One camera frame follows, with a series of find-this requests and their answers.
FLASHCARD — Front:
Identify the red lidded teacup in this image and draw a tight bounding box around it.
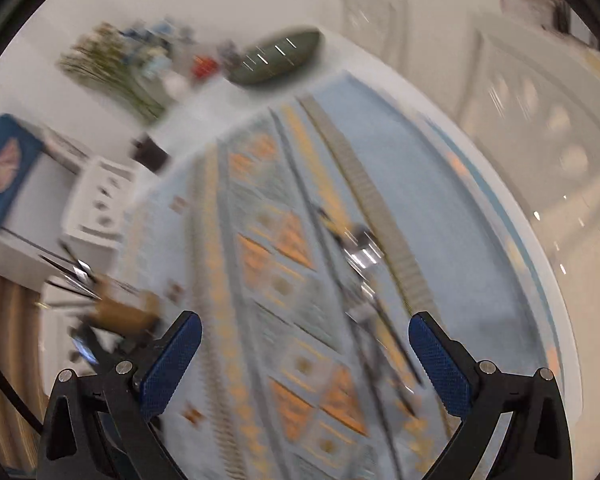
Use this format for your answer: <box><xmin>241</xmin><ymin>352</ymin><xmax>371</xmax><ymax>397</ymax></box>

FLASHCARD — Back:
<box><xmin>192</xmin><ymin>55</ymin><xmax>219</xmax><ymax>81</ymax></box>

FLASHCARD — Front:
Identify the glass vase with yellow flowers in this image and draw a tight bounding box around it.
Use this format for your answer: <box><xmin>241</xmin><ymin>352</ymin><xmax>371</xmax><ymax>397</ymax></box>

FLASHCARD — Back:
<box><xmin>57</xmin><ymin>22</ymin><xmax>166</xmax><ymax>121</ymax></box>

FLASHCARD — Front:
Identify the bamboo utensil holder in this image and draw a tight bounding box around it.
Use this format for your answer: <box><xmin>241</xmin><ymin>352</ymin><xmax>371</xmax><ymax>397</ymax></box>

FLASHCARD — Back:
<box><xmin>91</xmin><ymin>280</ymin><xmax>162</xmax><ymax>336</ymax></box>

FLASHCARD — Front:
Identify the blue refrigerator cover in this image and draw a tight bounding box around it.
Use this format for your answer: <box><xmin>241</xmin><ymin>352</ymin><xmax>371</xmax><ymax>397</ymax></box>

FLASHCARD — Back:
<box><xmin>0</xmin><ymin>112</ymin><xmax>46</xmax><ymax>231</ymax></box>

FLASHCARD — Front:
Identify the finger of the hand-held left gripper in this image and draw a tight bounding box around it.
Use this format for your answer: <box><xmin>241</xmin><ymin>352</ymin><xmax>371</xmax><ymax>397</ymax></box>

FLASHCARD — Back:
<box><xmin>111</xmin><ymin>332</ymin><xmax>156</xmax><ymax>357</ymax></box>

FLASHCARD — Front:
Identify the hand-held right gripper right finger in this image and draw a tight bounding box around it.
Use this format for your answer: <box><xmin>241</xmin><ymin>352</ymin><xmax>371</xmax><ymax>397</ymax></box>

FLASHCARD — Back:
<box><xmin>407</xmin><ymin>311</ymin><xmax>571</xmax><ymax>480</ymax></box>

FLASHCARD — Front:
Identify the blue patterned table mat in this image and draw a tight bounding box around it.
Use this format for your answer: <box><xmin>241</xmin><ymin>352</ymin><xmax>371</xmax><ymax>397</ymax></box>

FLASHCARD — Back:
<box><xmin>115</xmin><ymin>70</ymin><xmax>566</xmax><ymax>480</ymax></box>

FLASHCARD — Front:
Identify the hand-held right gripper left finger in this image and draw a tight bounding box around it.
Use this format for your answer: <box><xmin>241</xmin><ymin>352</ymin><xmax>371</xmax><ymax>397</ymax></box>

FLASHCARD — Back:
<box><xmin>37</xmin><ymin>310</ymin><xmax>203</xmax><ymax>480</ymax></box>

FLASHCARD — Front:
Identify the dark brown cup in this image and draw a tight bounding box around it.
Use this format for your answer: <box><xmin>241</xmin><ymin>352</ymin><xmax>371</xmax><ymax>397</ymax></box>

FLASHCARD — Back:
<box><xmin>130</xmin><ymin>135</ymin><xmax>171</xmax><ymax>173</ymax></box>

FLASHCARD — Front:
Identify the metal spoon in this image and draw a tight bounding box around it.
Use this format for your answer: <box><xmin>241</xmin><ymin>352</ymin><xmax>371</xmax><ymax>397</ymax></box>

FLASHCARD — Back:
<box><xmin>345</xmin><ymin>227</ymin><xmax>386</xmax><ymax>273</ymax></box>

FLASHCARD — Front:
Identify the green ceramic bowl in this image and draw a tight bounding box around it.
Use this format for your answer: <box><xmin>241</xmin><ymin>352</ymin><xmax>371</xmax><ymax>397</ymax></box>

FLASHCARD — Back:
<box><xmin>225</xmin><ymin>27</ymin><xmax>326</xmax><ymax>86</ymax></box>

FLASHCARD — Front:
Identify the black cable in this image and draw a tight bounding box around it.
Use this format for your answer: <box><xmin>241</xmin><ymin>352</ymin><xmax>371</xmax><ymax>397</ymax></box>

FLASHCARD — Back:
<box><xmin>0</xmin><ymin>335</ymin><xmax>46</xmax><ymax>436</ymax></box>

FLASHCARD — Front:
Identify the white vase with blue flowers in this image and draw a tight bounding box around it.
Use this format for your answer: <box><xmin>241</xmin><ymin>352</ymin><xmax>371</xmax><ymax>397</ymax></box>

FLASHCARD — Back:
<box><xmin>125</xmin><ymin>20</ymin><xmax>191</xmax><ymax>98</ymax></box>

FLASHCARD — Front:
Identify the bunch of black chopsticks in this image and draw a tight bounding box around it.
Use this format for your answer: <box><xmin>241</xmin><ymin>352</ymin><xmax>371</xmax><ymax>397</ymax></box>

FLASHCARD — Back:
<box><xmin>40</xmin><ymin>205</ymin><xmax>431</xmax><ymax>416</ymax></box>

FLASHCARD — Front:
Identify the white wooden chair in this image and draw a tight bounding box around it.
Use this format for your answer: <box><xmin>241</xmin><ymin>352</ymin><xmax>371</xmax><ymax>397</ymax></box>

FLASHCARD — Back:
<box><xmin>455</xmin><ymin>25</ymin><xmax>600</xmax><ymax>221</ymax></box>
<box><xmin>340</xmin><ymin>0</ymin><xmax>411</xmax><ymax>61</ymax></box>

